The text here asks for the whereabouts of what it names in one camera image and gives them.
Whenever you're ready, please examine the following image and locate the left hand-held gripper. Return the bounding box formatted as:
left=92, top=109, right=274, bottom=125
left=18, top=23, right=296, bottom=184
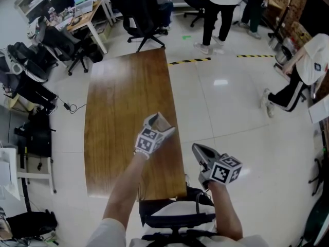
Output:
left=135, top=113, right=176, bottom=155

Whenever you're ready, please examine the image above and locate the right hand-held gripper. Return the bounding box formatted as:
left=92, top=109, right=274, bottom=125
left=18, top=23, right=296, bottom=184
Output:
left=192, top=143, right=244, bottom=190

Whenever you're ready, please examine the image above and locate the person's right forearm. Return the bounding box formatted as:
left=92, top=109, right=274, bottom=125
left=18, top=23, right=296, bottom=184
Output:
left=207, top=180, right=244, bottom=241

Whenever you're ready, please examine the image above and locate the person's left forearm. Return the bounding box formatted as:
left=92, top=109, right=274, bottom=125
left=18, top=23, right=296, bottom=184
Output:
left=102, top=152, right=150, bottom=239

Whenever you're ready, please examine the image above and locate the person's black trousers leg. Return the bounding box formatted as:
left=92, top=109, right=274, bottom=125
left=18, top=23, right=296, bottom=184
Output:
left=186, top=186, right=214, bottom=207

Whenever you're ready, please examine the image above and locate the brown wooden table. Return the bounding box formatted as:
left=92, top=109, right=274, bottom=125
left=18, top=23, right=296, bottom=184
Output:
left=84, top=47, right=188, bottom=200

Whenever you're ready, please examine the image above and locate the person's white shirt torso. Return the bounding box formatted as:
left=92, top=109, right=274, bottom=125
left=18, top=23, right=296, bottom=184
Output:
left=86, top=201, right=270, bottom=247

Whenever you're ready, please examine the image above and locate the black chest harness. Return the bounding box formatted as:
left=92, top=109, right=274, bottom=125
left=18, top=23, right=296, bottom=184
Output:
left=138, top=199, right=218, bottom=247

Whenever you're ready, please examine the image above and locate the yellow black floor tape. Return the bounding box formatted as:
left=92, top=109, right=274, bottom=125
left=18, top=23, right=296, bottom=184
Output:
left=167, top=57, right=212, bottom=67
left=236, top=54, right=275, bottom=59

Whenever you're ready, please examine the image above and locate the black trash bin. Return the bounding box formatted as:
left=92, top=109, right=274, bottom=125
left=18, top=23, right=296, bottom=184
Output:
left=88, top=44, right=104, bottom=63

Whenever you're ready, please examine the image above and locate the black office chair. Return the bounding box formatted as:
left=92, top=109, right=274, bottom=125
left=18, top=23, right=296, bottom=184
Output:
left=182, top=0, right=207, bottom=27
left=122, top=0, right=169, bottom=52
left=38, top=26, right=89, bottom=76

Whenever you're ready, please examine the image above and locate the black bag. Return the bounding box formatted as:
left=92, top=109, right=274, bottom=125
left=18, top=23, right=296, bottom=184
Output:
left=14, top=111, right=57, bottom=158

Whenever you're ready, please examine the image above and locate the white board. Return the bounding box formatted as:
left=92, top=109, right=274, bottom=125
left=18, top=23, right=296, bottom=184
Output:
left=308, top=100, right=329, bottom=125

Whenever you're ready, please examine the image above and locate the silver metal pot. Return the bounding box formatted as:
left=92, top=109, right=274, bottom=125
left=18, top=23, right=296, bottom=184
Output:
left=275, top=45, right=296, bottom=65
left=268, top=36, right=282, bottom=51

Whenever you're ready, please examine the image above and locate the wooden desk with white legs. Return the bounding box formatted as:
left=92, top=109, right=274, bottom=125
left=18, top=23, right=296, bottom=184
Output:
left=66, top=0, right=114, bottom=55

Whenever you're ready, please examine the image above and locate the round wooden stool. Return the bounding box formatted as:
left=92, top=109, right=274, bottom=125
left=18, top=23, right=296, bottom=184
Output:
left=5, top=94, right=35, bottom=113

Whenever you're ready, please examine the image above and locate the black monitor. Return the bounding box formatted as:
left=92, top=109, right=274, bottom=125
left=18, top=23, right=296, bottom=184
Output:
left=48, top=0, right=75, bottom=12

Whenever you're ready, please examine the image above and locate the grey white jacket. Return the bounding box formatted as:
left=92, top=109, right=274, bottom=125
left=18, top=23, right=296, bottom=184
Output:
left=27, top=15, right=49, bottom=40

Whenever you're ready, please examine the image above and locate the white paper bag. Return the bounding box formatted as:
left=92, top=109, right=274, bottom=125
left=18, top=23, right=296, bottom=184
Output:
left=0, top=152, right=13, bottom=190

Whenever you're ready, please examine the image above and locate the dark coat rack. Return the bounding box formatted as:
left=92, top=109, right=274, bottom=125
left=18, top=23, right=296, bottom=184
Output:
left=268, top=0, right=299, bottom=40

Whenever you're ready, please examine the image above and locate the black television screen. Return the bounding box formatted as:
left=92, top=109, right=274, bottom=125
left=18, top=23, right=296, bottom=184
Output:
left=299, top=0, right=329, bottom=38

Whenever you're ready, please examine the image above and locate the white bead bracelet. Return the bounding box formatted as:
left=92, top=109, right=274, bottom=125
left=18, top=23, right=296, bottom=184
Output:
left=133, top=150, right=151, bottom=160

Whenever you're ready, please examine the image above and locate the black power adapter with cable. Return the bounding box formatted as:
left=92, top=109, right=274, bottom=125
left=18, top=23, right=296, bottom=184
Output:
left=62, top=101, right=87, bottom=115

